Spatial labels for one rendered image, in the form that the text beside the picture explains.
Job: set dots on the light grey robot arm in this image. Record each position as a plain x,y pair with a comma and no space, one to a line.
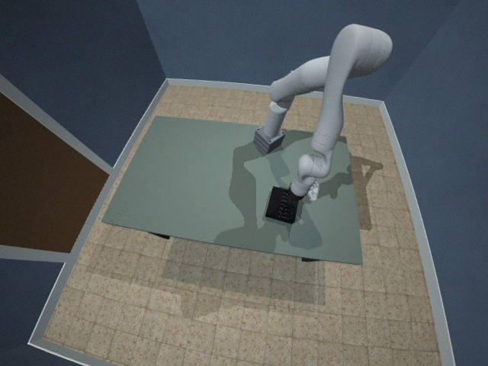
357,51

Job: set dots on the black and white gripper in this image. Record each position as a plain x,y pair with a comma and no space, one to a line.
295,194

